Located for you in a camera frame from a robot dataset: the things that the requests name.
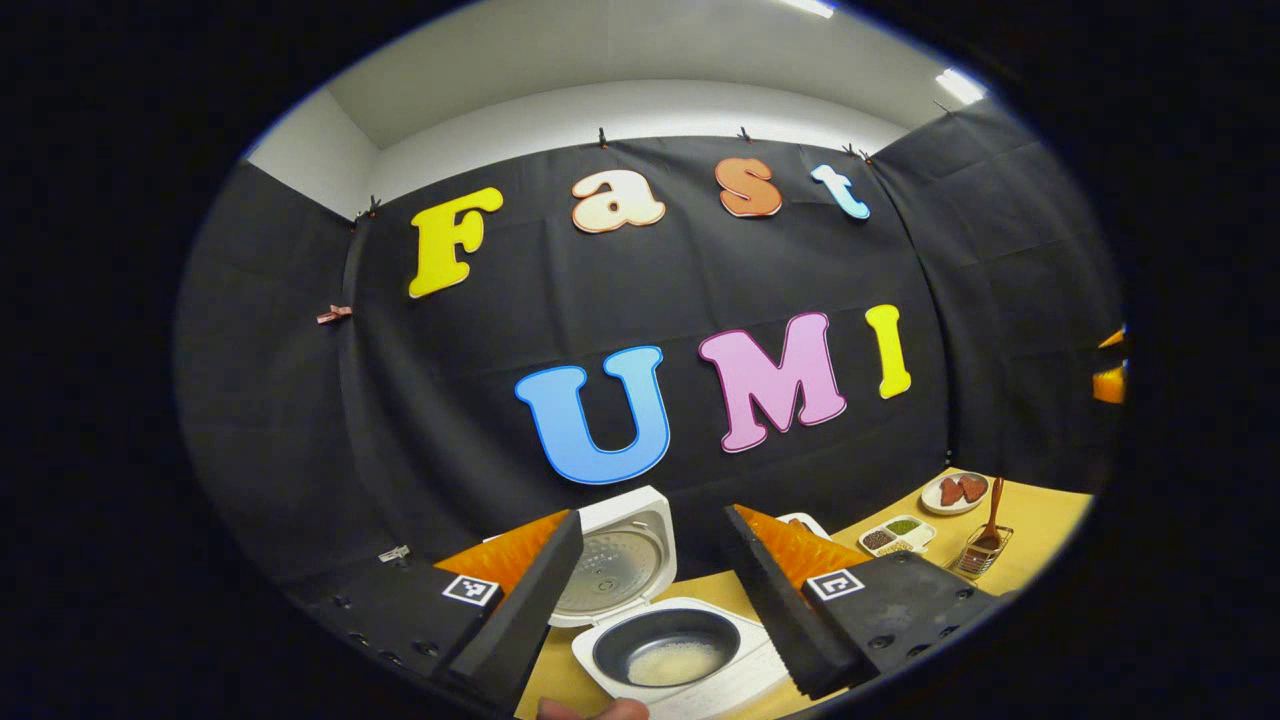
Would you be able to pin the white cloth clip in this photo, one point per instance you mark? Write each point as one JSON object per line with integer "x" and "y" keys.
{"x": 394, "y": 553}

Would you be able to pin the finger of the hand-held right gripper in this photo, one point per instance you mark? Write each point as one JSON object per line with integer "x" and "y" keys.
{"x": 1110, "y": 385}
{"x": 1113, "y": 339}

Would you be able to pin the red meat piece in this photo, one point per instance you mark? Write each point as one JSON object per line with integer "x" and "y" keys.
{"x": 973, "y": 487}
{"x": 950, "y": 491}

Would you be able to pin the white round plate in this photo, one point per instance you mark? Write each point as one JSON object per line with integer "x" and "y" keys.
{"x": 932, "y": 498}

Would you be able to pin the black backdrop cloth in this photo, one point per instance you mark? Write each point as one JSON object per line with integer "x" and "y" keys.
{"x": 280, "y": 400}

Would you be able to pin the red cloth clip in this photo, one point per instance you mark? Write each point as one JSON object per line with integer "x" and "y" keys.
{"x": 334, "y": 314}

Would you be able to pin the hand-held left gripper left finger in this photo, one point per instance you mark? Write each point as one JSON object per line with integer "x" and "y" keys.
{"x": 530, "y": 610}

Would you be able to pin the short ceiling light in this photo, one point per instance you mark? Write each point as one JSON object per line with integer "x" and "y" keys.
{"x": 960, "y": 86}

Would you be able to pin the white divided grain dish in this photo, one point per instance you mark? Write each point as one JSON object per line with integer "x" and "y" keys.
{"x": 897, "y": 536}

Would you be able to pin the long ceiling light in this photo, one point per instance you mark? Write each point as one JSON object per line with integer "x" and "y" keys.
{"x": 808, "y": 7}

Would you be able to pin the brown wooden spoon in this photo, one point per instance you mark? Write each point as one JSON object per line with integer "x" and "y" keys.
{"x": 996, "y": 500}

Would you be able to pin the white toaster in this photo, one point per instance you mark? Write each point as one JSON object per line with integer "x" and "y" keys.
{"x": 812, "y": 526}

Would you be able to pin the white rice cooker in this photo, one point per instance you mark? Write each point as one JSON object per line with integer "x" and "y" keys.
{"x": 615, "y": 575}

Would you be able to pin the white rice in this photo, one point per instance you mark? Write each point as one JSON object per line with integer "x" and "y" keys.
{"x": 675, "y": 663}

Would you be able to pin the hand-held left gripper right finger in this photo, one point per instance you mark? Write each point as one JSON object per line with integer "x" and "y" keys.
{"x": 775, "y": 610}

